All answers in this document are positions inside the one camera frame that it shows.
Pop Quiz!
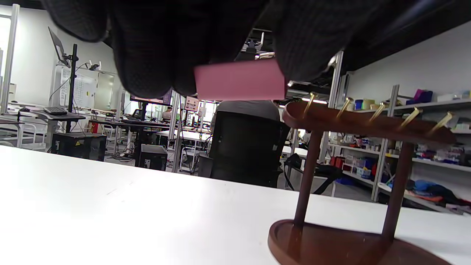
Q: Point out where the person's left hand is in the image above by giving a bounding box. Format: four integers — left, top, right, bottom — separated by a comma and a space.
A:
40, 0, 405, 99

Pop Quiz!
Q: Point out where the pink card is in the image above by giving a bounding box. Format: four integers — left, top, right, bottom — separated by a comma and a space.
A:
194, 58, 287, 101

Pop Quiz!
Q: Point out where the tilted monitor on arm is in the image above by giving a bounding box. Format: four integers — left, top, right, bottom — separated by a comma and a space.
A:
48, 26, 67, 67

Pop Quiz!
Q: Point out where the monitor with pink screen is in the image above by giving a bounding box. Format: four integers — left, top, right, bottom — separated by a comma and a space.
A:
130, 88, 173, 106

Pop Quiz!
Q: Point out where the whiteboard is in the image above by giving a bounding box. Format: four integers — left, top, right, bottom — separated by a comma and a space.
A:
59, 66, 99, 109

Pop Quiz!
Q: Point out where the black monitor stand pole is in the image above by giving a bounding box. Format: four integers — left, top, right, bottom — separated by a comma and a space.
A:
65, 43, 80, 134

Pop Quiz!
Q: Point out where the small black grey cabinet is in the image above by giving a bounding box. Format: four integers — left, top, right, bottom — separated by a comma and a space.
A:
138, 144, 169, 172

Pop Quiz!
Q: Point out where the black office chair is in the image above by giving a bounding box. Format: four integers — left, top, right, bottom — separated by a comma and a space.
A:
199, 110, 291, 188

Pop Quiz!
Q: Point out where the brown wooden hook stand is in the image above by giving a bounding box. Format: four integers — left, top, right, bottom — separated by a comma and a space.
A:
268, 92, 458, 265

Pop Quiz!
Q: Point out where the metal storage shelf rack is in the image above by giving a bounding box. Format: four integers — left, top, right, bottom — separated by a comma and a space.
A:
327, 85, 471, 215

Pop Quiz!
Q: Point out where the aluminium frame post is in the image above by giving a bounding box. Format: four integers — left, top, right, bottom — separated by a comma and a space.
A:
0, 4, 21, 114

